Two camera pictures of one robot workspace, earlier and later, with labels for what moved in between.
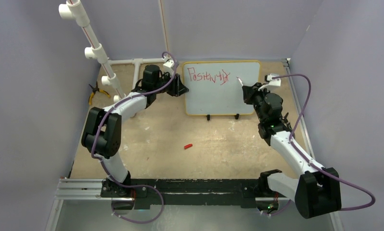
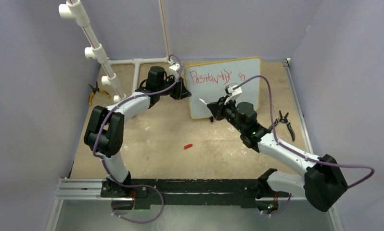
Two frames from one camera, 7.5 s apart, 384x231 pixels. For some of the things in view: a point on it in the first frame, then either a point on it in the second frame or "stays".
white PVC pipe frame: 73,10 stays
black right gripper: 250,92 → 218,108
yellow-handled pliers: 94,90 stays
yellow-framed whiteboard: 214,89 stays
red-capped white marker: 240,81 → 202,100
